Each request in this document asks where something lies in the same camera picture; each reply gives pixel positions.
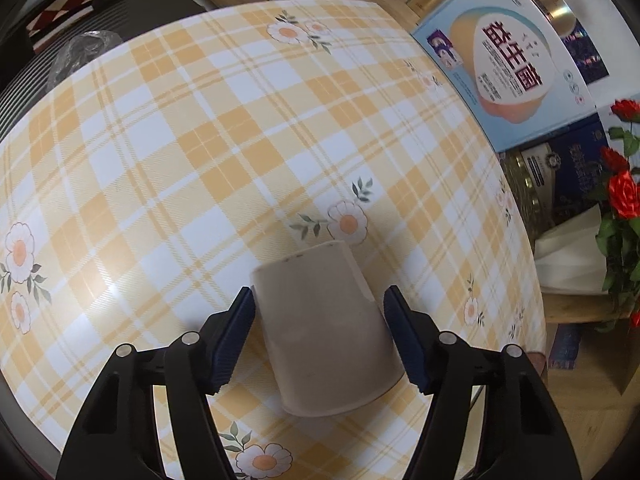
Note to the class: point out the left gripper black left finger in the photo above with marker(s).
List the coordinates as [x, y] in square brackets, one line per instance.
[114, 435]

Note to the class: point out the beige plastic cup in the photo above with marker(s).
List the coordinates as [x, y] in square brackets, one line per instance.
[328, 344]

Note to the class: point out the white faceted flower vase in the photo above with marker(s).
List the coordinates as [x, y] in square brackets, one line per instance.
[567, 258]

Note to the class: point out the red rose bouquet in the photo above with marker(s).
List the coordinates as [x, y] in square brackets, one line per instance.
[618, 198]

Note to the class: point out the dark blue gift box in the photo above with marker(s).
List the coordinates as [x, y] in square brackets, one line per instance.
[552, 177]

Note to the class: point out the light blue probiotic box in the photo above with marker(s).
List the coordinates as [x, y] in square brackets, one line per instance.
[510, 67]

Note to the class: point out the clear plastic bag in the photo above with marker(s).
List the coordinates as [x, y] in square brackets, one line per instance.
[78, 52]

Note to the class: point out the gold white product box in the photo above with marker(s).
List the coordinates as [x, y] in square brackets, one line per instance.
[559, 14]

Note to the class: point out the red white checkered cushion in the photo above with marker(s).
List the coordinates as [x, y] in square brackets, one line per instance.
[54, 18]

